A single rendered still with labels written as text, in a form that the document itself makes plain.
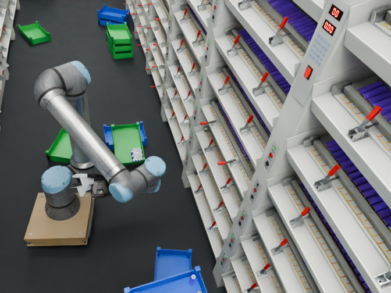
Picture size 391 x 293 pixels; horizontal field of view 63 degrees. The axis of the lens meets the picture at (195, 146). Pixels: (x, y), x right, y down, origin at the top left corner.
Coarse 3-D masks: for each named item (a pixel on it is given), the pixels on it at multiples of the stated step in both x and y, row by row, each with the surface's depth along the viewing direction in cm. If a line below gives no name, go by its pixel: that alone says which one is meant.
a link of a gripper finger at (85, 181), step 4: (72, 176) 124; (76, 176) 124; (80, 176) 125; (84, 176) 126; (84, 180) 126; (88, 180) 128; (92, 180) 130; (84, 184) 126; (88, 184) 128; (84, 188) 126
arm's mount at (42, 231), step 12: (36, 204) 185; (84, 204) 189; (36, 216) 179; (84, 216) 183; (36, 228) 174; (48, 228) 175; (60, 228) 175; (72, 228) 176; (84, 228) 177; (36, 240) 171; (48, 240) 172; (60, 240) 173; (72, 240) 175; (84, 240) 176
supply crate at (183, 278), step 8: (184, 272) 128; (192, 272) 130; (160, 280) 124; (168, 280) 127; (176, 280) 130; (184, 280) 131; (200, 280) 128; (128, 288) 118; (136, 288) 121; (144, 288) 124; (152, 288) 127; (160, 288) 127; (168, 288) 128; (176, 288) 128; (184, 288) 128; (192, 288) 129; (200, 288) 129
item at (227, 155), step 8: (200, 104) 171; (208, 104) 172; (216, 104) 171; (208, 112) 169; (208, 120) 165; (216, 128) 160; (216, 136) 157; (224, 136) 156; (224, 144) 153; (224, 152) 150; (248, 160) 145; (232, 168) 144; (240, 168) 143; (232, 176) 146; (240, 176) 140; (240, 184) 138; (248, 184) 137; (240, 192) 138
